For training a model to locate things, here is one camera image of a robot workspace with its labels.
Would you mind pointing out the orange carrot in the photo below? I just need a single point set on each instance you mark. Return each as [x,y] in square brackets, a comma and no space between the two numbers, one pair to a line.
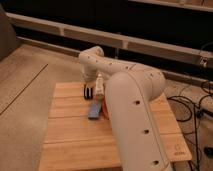
[104,110]

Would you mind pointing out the blue eraser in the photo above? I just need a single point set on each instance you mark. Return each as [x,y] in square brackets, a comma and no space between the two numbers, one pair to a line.
[94,110]

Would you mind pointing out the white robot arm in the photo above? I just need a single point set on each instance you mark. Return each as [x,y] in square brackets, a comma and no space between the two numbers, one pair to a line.
[128,92]

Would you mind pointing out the white bottle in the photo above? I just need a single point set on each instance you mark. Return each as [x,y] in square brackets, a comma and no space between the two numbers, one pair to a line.
[99,87]

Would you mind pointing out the white metal railing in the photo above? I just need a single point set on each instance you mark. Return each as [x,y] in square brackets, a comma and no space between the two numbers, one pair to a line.
[138,45]

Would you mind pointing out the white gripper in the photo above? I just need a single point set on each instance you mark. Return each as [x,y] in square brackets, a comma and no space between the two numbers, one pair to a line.
[88,92]

